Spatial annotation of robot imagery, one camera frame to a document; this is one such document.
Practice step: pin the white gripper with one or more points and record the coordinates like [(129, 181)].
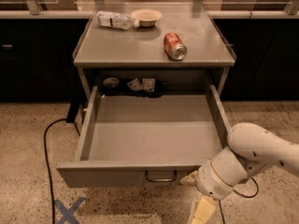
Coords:
[(211, 181)]

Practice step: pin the grey top drawer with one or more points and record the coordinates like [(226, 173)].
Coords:
[(138, 141)]

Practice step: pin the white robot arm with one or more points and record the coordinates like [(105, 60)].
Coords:
[(251, 149)]

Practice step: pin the grey metal drawer cabinet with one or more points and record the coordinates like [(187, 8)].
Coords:
[(139, 53)]

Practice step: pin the blue tape cross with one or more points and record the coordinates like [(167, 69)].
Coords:
[(68, 213)]

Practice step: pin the black tape roll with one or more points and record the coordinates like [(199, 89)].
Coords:
[(110, 86)]

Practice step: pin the orange soda can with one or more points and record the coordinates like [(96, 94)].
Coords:
[(174, 47)]

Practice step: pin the beige paper bowl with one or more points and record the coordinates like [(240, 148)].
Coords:
[(147, 17)]

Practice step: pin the clear plastic water bottle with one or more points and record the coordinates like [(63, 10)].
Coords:
[(116, 20)]

